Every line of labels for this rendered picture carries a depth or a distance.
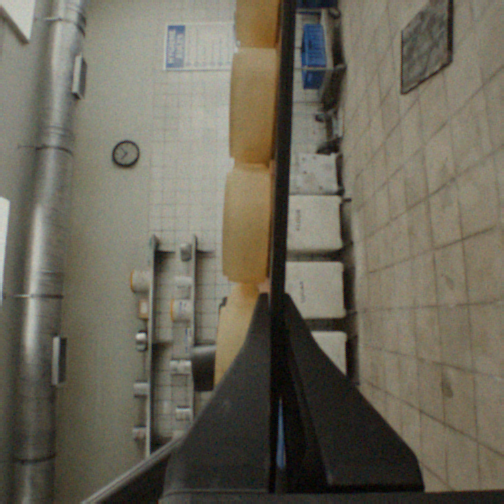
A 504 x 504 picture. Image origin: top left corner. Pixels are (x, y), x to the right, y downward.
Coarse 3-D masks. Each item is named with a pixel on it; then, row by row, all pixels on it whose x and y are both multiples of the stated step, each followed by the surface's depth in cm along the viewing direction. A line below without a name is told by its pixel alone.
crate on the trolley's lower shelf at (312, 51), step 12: (312, 24) 406; (312, 36) 403; (300, 48) 438; (312, 48) 397; (324, 48) 398; (312, 60) 393; (324, 60) 392; (312, 72) 401; (324, 72) 402; (312, 84) 419
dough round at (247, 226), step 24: (240, 168) 16; (264, 168) 17; (240, 192) 15; (264, 192) 15; (240, 216) 15; (264, 216) 15; (240, 240) 15; (264, 240) 15; (240, 264) 16; (264, 264) 16
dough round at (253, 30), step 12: (240, 0) 16; (252, 0) 16; (264, 0) 16; (276, 0) 16; (240, 12) 17; (252, 12) 16; (264, 12) 16; (276, 12) 16; (240, 24) 17; (252, 24) 17; (264, 24) 17; (276, 24) 17; (240, 36) 18; (252, 36) 18; (264, 36) 17; (276, 36) 18
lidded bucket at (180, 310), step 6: (174, 300) 399; (180, 300) 400; (186, 300) 401; (174, 306) 394; (180, 306) 394; (186, 306) 395; (174, 312) 393; (180, 312) 393; (186, 312) 394; (174, 318) 395; (180, 318) 396; (186, 318) 397
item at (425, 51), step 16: (432, 0) 197; (448, 0) 180; (416, 16) 218; (432, 16) 198; (448, 16) 181; (416, 32) 218; (432, 32) 199; (448, 32) 182; (416, 48) 219; (432, 48) 200; (448, 48) 183; (416, 64) 220; (432, 64) 201; (448, 64) 187; (400, 80) 242; (416, 80) 221
